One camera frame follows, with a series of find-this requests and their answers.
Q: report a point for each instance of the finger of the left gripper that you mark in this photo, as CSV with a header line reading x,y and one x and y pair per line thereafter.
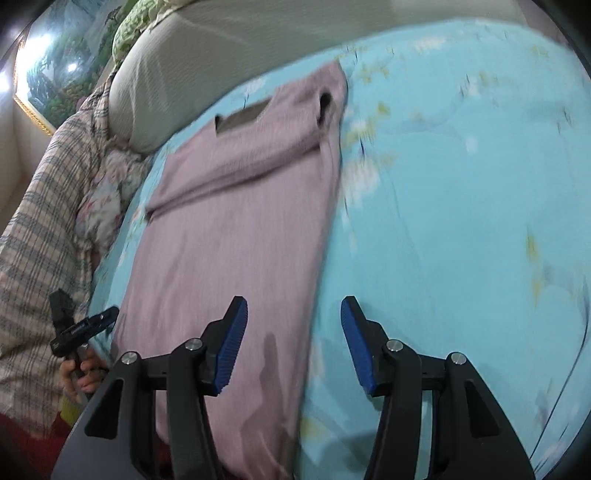
x,y
103,320

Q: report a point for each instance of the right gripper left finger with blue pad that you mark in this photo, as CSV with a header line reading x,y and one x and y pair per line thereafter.
x,y
222,339

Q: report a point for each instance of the mauve knit sweater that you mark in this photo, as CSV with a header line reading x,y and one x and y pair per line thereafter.
x,y
243,208

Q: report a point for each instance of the plaid checked blanket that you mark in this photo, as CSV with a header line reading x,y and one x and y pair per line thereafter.
x,y
40,254

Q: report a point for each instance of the person's left hand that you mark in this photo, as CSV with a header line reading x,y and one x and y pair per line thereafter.
x,y
82,378

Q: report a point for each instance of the turquoise floral bed sheet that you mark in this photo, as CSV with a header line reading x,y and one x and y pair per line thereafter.
x,y
462,224

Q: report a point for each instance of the framed landscape painting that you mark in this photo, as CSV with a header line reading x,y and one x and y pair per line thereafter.
x,y
63,56

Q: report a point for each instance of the floral patterned cloth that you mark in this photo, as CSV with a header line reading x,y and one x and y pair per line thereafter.
x,y
103,207

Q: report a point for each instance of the grey-green striped pillow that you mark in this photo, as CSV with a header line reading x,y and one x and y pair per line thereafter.
x,y
178,68

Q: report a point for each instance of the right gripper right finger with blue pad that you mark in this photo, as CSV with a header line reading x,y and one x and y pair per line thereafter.
x,y
366,340

